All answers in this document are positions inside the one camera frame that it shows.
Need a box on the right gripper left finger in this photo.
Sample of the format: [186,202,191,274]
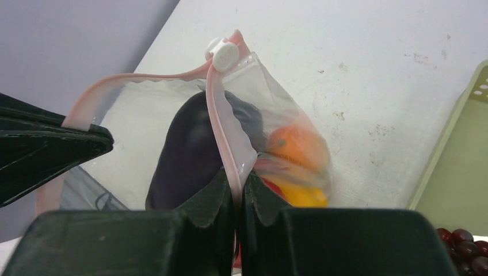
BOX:
[3,170,234,276]

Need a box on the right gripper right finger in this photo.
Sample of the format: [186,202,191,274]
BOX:
[240,172,457,276]

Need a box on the beige plastic basket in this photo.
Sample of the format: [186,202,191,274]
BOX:
[408,61,487,236]

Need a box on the dark red grape bunch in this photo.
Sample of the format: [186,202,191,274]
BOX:
[437,228,487,276]

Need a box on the purple eggplant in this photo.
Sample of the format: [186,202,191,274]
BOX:
[145,90,266,211]

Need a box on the clear zip top bag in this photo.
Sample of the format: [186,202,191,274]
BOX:
[36,31,331,268]

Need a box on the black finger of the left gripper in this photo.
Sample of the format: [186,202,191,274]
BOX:
[1,94,114,207]

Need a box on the orange tangerine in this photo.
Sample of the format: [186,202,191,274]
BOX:
[266,124,330,172]

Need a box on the orange bell pepper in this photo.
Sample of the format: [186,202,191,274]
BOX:
[261,175,329,208]

